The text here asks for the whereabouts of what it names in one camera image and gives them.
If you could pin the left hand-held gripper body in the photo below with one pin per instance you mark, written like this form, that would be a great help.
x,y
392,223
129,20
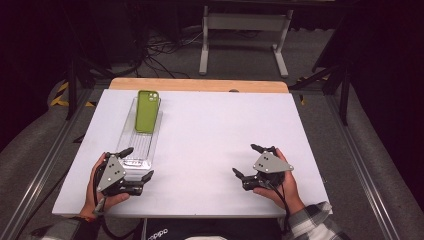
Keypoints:
x,y
111,173

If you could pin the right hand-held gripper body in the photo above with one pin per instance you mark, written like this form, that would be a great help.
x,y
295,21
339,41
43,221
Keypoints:
x,y
271,164

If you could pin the clear plastic tray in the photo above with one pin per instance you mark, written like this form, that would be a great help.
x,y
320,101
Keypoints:
x,y
140,146

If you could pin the phone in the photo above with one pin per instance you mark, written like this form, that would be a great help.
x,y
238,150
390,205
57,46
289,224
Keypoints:
x,y
146,111

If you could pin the person's left hand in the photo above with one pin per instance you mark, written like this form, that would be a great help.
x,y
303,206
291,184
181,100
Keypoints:
x,y
111,200

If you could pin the person's right hand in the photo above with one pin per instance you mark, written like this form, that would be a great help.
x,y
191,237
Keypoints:
x,y
286,195

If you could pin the person's black clothing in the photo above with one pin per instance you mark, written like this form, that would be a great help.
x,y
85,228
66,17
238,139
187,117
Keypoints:
x,y
213,230

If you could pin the black metal stand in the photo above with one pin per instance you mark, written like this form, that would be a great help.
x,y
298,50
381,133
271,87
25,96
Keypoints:
x,y
343,93
72,90

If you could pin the yellow and black floor tape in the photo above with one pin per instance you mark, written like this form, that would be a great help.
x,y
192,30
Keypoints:
x,y
60,96

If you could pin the aluminium floor rail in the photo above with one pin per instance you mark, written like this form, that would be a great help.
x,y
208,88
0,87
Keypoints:
x,y
43,166
360,160

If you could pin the white metal stand frame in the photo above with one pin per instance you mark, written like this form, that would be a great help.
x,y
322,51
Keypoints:
x,y
245,22

